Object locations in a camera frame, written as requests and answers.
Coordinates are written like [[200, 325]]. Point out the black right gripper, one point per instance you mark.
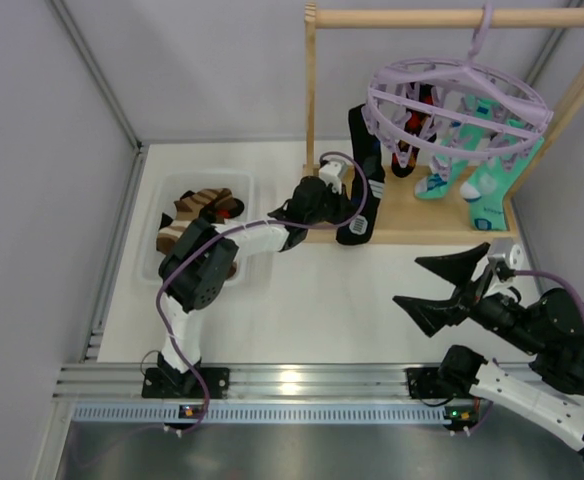
[[463, 296]]

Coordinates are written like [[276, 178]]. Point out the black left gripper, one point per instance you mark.
[[339, 203]]

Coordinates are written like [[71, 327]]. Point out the black sport sock grey patches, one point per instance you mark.
[[367, 189]]

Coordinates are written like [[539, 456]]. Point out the brown tan striped sock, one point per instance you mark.
[[216, 206]]

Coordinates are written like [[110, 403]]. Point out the mint green blue sock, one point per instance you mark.
[[484, 191]]

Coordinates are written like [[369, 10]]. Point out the mint green sport sock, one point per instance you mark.
[[444, 171]]

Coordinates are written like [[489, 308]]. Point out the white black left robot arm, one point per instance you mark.
[[195, 270]]

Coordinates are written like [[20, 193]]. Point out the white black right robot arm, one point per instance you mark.
[[550, 331]]

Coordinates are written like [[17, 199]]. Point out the purple round clip hanger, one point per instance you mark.
[[413, 101]]

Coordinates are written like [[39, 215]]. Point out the wooden hanging rack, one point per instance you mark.
[[402, 219]]

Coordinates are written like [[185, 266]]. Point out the white plastic laundry basket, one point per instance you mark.
[[171, 188]]

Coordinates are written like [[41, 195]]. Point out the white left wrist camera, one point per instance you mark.
[[331, 172]]

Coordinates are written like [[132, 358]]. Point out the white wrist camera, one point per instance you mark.
[[505, 256], [331, 172]]

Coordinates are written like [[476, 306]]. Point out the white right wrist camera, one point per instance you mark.
[[505, 256]]

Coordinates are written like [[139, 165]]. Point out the grey slotted cable duct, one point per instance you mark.
[[255, 413]]

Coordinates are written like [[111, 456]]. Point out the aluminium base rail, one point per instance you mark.
[[124, 381]]

